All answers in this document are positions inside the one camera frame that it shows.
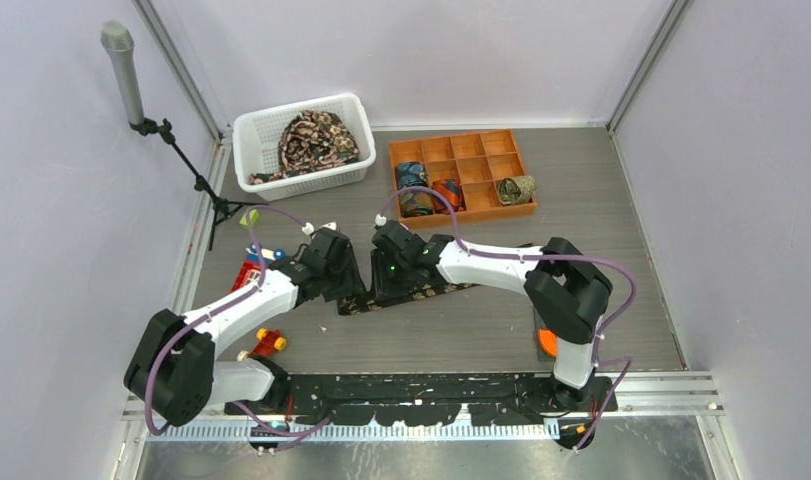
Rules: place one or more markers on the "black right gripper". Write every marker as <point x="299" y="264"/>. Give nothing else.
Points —
<point x="381" y="286"/>

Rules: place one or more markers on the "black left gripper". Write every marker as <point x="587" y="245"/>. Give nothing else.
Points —
<point x="352" y="283"/>

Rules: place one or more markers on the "black gold floral tie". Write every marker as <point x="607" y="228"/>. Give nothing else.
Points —
<point x="412" y="295"/>

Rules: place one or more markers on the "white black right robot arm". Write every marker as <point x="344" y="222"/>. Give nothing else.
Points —
<point x="568" y="294"/>

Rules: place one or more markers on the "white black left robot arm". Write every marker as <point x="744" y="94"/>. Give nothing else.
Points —
<point x="176" y="369"/>

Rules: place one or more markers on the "pile of floral ties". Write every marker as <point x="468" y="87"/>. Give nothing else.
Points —
<point x="313" y="141"/>

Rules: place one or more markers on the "navy floral rolled tie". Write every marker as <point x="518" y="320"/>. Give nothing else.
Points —
<point x="415" y="201"/>

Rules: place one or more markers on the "small red toy car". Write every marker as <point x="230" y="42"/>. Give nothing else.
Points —
<point x="269" y="342"/>

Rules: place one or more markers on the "red white toy block truck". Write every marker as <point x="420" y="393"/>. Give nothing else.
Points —
<point x="250" y="269"/>

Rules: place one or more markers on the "teal navy rolled tie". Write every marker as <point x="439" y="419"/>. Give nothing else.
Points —
<point x="409" y="174"/>

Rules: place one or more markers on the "orange navy striped rolled tie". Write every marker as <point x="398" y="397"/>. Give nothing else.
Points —
<point x="451" y="190"/>

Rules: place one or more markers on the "green toy block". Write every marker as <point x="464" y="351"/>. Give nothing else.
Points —
<point x="250" y="218"/>

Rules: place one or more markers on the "black microphone tripod stand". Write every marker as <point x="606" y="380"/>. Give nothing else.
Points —
<point x="223" y="208"/>

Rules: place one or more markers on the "orange wooden divided tray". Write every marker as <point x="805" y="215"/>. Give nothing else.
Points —
<point x="479" y="160"/>

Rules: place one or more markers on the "green patterned rolled tie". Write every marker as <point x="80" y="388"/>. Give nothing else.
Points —
<point x="516" y="190"/>

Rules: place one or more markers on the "grey studded baseplate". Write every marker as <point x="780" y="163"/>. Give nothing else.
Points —
<point x="539" y="324"/>

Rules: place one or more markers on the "orange curved toy piece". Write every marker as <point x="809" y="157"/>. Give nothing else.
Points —
<point x="547" y="342"/>

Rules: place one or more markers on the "white plastic basket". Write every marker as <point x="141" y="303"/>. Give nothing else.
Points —
<point x="256" y="136"/>

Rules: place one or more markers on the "grey microphone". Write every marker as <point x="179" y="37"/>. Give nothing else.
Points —
<point x="117" y="41"/>

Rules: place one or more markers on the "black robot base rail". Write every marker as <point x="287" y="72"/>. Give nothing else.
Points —
<point x="491" y="399"/>

